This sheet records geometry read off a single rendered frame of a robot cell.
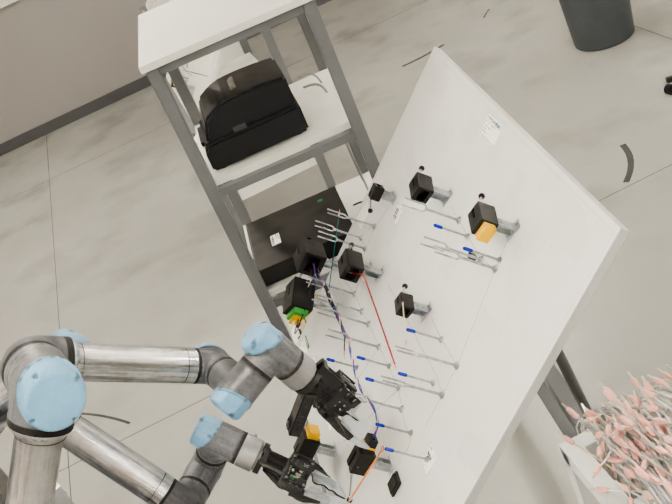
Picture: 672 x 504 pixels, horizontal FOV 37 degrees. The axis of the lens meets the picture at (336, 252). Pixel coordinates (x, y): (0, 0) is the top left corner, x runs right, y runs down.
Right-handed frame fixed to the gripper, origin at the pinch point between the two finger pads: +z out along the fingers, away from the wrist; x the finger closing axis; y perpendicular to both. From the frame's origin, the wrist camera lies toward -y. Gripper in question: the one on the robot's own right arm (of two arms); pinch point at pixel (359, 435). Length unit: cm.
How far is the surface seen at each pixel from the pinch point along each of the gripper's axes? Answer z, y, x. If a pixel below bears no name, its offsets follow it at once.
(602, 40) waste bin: 180, 147, 405
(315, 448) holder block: 13.4, -19.7, 25.4
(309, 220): 7, 1, 115
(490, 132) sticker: -18, 62, 32
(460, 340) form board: -3.1, 30.3, -0.8
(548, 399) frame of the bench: 51, 29, 30
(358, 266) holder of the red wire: -5, 16, 48
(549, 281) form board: -14, 53, -19
